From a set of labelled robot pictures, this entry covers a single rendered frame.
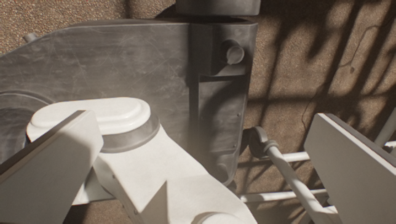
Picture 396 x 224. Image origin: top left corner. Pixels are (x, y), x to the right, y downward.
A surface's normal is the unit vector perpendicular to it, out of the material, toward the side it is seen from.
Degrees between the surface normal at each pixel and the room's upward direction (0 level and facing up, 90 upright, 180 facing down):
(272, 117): 0
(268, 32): 0
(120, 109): 90
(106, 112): 90
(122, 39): 0
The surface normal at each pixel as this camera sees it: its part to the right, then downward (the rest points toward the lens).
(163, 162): 0.00, -0.86
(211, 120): 0.18, 0.51
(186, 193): -0.07, -0.99
